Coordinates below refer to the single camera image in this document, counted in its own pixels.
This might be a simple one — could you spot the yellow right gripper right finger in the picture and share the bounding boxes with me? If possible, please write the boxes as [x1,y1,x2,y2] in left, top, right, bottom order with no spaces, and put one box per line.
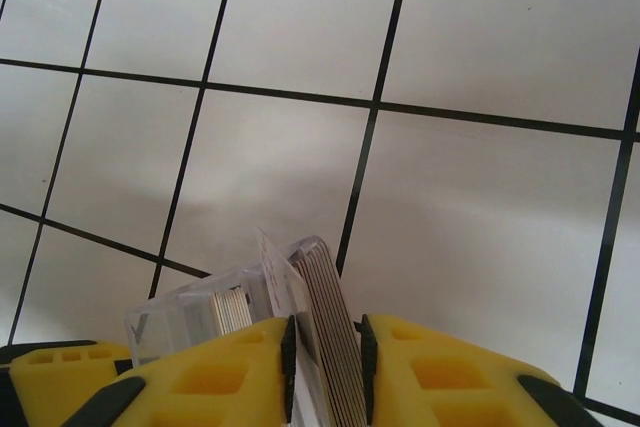
[359,313,617,427]

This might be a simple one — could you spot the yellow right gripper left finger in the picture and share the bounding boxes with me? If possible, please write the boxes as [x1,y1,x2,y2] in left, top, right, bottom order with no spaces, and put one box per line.
[0,315,300,427]

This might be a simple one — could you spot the clear plastic card box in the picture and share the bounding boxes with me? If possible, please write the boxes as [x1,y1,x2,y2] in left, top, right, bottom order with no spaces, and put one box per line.
[123,234,362,374]

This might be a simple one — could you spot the grey card stack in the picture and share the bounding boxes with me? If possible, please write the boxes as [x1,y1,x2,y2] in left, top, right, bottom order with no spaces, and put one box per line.
[211,285,257,339]

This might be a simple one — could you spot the gold card stack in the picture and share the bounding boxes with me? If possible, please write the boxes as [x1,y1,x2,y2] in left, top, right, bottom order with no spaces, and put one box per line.
[292,241,363,427]

